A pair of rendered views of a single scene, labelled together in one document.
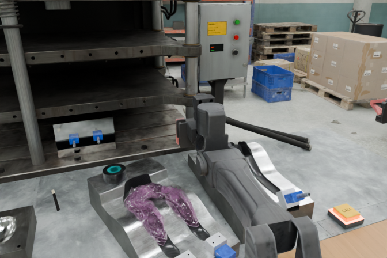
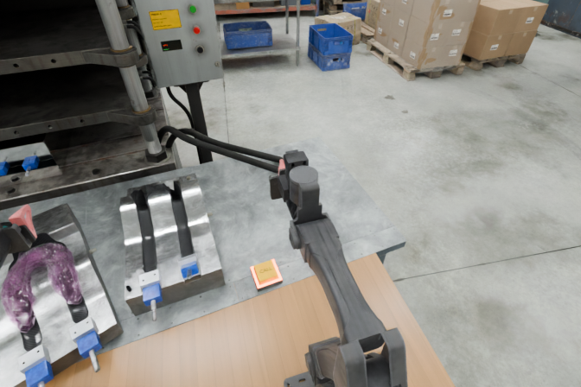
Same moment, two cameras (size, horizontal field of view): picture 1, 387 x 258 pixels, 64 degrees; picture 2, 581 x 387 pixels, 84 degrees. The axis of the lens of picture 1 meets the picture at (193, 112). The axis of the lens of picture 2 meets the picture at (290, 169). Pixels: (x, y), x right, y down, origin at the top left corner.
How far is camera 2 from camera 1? 0.67 m
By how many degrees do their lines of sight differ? 19
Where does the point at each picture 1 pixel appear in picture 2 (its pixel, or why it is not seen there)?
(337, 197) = (274, 245)
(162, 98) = (106, 115)
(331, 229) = (243, 292)
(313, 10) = not seen: outside the picture
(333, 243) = (235, 311)
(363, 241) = (270, 307)
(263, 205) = not seen: outside the picture
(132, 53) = (41, 64)
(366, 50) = (435, 9)
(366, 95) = (431, 63)
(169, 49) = (92, 56)
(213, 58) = (171, 59)
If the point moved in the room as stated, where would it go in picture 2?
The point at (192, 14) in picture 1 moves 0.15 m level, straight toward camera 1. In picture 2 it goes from (105, 9) to (84, 22)
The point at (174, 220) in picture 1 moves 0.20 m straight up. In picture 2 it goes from (50, 299) to (9, 255)
